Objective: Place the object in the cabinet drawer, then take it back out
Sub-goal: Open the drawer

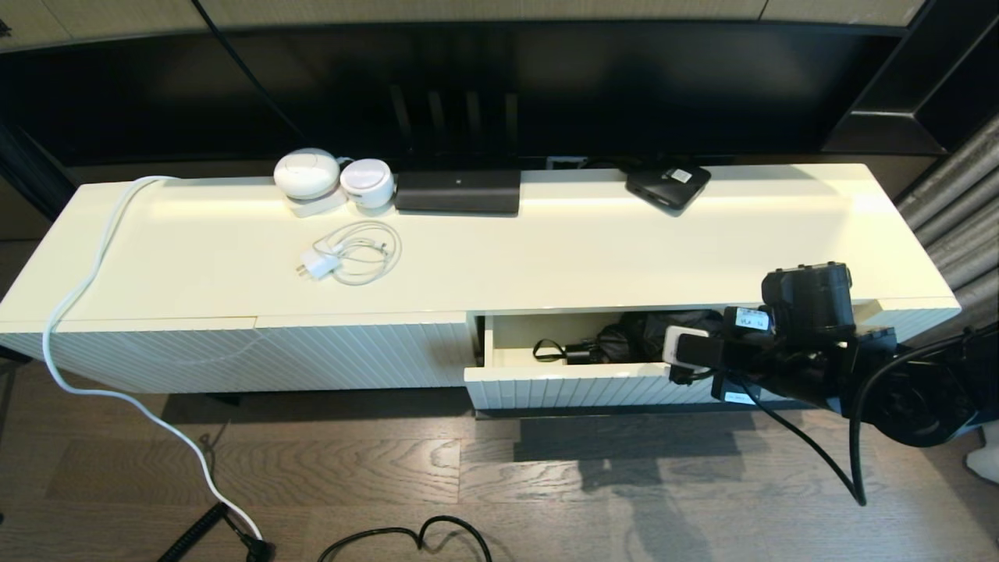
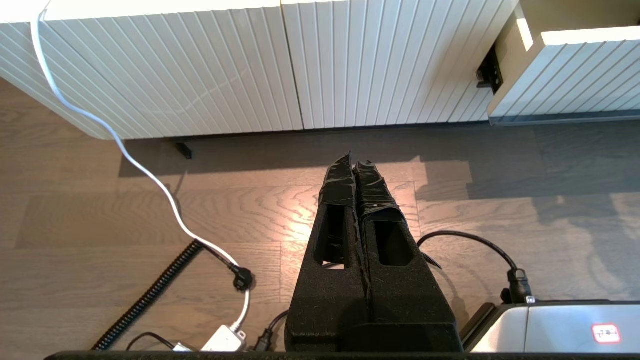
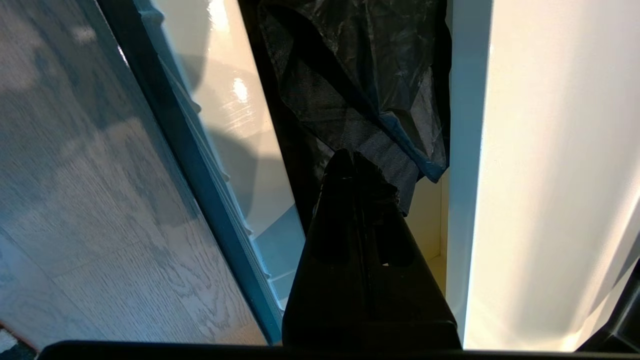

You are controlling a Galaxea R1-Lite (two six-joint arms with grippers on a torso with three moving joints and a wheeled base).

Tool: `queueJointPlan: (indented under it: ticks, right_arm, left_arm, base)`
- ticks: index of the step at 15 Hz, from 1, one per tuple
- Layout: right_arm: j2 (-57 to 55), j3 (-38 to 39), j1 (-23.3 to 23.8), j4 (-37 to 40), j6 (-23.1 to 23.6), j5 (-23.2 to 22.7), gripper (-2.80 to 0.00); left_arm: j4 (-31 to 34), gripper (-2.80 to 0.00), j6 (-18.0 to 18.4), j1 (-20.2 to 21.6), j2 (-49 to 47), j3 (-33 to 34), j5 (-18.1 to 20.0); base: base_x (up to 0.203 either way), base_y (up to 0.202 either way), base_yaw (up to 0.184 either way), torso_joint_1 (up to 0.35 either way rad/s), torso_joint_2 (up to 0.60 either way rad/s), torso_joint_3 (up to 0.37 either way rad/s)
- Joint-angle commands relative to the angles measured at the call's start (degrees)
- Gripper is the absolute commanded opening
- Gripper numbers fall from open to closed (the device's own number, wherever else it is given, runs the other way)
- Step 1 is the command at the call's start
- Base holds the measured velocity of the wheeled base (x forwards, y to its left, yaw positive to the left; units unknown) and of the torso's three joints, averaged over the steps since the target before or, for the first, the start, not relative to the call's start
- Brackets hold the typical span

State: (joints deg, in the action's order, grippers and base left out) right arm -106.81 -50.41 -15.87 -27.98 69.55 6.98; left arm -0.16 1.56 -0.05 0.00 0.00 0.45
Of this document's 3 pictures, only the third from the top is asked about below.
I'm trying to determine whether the white tv cabinet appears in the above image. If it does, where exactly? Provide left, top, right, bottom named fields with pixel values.
left=445, top=0, right=640, bottom=352

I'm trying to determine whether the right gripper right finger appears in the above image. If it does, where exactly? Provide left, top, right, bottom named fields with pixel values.
left=353, top=151, right=463, bottom=350

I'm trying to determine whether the black umbrella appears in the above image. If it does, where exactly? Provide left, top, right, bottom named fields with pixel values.
left=240, top=0, right=453, bottom=233

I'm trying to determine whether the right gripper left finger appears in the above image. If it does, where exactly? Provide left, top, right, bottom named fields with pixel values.
left=281, top=148, right=371, bottom=349

